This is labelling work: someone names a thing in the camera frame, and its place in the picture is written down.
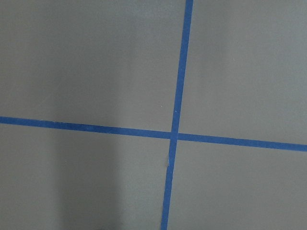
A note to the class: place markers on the brown paper table cover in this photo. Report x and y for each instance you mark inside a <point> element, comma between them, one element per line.
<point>153,114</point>

